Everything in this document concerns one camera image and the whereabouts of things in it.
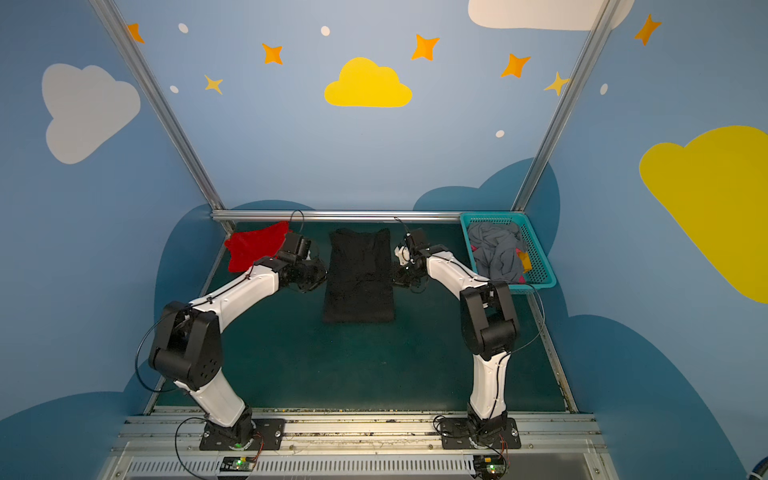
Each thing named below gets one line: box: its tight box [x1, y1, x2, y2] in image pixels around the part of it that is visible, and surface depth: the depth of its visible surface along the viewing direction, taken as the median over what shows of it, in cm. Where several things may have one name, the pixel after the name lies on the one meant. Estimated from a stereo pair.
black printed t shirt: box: [324, 228, 396, 323], surface depth 107 cm
